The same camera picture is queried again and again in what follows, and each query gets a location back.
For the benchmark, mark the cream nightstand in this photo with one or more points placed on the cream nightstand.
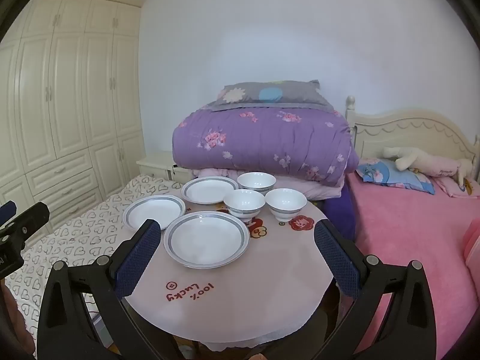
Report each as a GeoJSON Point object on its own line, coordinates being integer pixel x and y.
{"type": "Point", "coordinates": [157, 165]}

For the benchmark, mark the blue floral pillow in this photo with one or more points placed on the blue floral pillow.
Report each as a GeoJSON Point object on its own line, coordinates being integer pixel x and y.
{"type": "Point", "coordinates": [378, 174]}

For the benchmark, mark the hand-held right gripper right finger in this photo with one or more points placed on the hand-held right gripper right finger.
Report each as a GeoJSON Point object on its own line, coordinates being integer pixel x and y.
{"type": "Point", "coordinates": [335, 258]}

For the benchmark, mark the white plate with grey band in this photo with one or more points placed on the white plate with grey band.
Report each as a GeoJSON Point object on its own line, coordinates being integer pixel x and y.
{"type": "Point", "coordinates": [208, 189]}
{"type": "Point", "coordinates": [153, 210]}
{"type": "Point", "coordinates": [206, 240]}

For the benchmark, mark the purple floral quilt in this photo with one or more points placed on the purple floral quilt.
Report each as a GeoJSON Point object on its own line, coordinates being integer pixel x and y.
{"type": "Point", "coordinates": [262, 142]}

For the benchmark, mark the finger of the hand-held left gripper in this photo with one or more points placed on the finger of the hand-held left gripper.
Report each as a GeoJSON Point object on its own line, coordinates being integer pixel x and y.
{"type": "Point", "coordinates": [30, 219]}
{"type": "Point", "coordinates": [6, 212]}

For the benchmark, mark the cream and pink plush toy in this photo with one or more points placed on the cream and pink plush toy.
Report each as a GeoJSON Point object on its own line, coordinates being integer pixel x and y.
{"type": "Point", "coordinates": [408, 157]}

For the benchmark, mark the cream bed headboard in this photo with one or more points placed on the cream bed headboard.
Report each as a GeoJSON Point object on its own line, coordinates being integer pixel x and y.
{"type": "Point", "coordinates": [405, 131]}

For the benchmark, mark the pink folded blanket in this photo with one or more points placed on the pink folded blanket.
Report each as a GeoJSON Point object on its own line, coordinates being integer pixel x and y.
{"type": "Point", "coordinates": [322, 191]}

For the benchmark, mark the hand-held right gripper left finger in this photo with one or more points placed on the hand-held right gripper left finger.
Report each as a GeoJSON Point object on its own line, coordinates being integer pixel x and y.
{"type": "Point", "coordinates": [138, 258]}

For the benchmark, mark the white bowl with grey band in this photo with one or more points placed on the white bowl with grey band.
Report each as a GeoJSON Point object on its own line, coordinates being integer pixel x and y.
{"type": "Point", "coordinates": [243, 200]}
{"type": "Point", "coordinates": [285, 200]}
{"type": "Point", "coordinates": [257, 182]}

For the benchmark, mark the dark purple cloth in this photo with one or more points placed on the dark purple cloth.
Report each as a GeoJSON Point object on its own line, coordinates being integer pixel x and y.
{"type": "Point", "coordinates": [339, 213]}

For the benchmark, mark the pink pillow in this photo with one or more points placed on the pink pillow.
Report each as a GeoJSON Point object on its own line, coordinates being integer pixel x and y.
{"type": "Point", "coordinates": [450, 189]}

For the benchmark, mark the cream panelled wardrobe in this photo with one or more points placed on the cream panelled wardrobe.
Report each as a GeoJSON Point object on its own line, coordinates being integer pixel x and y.
{"type": "Point", "coordinates": [67, 101]}

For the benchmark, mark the pink fleece bed blanket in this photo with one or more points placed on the pink fleece bed blanket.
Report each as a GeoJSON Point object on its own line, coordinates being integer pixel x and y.
{"type": "Point", "coordinates": [405, 251]}

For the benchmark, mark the round pink printed table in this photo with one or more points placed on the round pink printed table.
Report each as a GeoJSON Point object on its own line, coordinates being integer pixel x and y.
{"type": "Point", "coordinates": [243, 300]}

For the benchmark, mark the grey floral pillow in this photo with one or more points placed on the grey floral pillow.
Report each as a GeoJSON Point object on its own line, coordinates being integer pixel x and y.
{"type": "Point", "coordinates": [270, 95]}

